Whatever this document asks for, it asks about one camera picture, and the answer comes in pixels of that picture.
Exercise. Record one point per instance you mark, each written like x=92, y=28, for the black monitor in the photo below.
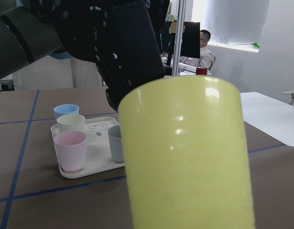
x=190, y=46

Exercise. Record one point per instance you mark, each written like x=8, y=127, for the yellow plastic cup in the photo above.
x=186, y=155

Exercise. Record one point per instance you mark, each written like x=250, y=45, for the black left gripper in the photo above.
x=117, y=35

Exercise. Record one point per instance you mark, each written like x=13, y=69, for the light blue plastic cup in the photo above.
x=65, y=109

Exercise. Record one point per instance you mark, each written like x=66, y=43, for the grey plastic cup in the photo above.
x=115, y=142

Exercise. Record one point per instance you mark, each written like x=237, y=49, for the green plastic clamp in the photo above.
x=256, y=45

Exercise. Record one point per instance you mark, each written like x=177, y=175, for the cream plastic tray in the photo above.
x=98, y=153

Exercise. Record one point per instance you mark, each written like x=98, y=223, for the aluminium frame post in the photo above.
x=178, y=36

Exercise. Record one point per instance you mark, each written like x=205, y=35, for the red bottle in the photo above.
x=201, y=71

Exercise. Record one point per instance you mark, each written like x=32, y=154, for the cream white plastic cup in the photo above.
x=71, y=122

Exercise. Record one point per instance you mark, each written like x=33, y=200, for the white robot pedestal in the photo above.
x=51, y=73

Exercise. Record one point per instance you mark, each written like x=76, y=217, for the seated person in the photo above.
x=207, y=58

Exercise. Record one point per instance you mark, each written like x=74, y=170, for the pink plastic cup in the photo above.
x=71, y=150

